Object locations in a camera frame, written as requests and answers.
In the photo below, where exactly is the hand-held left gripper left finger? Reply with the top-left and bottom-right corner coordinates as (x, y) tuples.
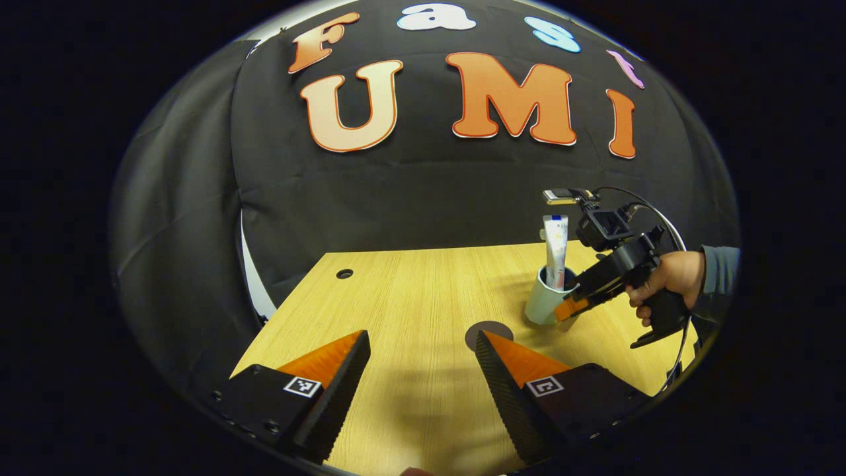
(218, 329), (372, 465)

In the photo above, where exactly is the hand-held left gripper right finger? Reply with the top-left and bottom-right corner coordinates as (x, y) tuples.
(475, 329), (655, 465)

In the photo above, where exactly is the white toothpaste tube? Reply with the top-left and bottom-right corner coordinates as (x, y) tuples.
(543, 214), (569, 292)

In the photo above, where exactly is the pale blue cup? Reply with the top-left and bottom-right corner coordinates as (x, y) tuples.
(524, 264), (580, 326)

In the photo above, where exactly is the dark brown round coaster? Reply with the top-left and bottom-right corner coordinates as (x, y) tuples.
(465, 321), (515, 352)

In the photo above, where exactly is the wooden desktop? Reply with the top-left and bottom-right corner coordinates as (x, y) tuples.
(230, 241), (700, 476)

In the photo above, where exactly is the black backdrop cloth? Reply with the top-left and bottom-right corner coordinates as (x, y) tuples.
(109, 0), (741, 397)

